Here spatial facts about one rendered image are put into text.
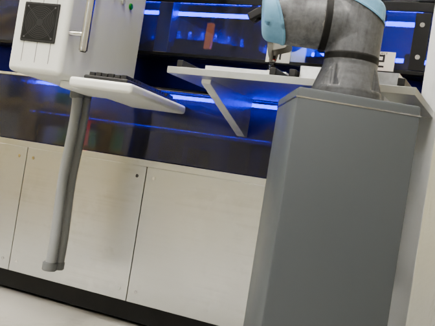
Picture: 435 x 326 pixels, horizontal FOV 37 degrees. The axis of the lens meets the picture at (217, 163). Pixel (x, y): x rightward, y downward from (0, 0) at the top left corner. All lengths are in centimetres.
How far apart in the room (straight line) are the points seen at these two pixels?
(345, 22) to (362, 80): 13
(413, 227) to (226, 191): 62
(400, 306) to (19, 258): 145
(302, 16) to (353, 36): 11
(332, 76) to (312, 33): 10
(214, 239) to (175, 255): 16
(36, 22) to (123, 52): 40
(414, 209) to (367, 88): 74
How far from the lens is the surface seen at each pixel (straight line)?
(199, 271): 227
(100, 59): 215
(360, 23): 141
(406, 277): 207
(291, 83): 175
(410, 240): 206
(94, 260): 248
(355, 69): 139
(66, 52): 197
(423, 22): 213
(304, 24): 140
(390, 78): 172
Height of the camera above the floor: 60
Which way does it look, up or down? 1 degrees up
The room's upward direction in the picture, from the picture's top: 9 degrees clockwise
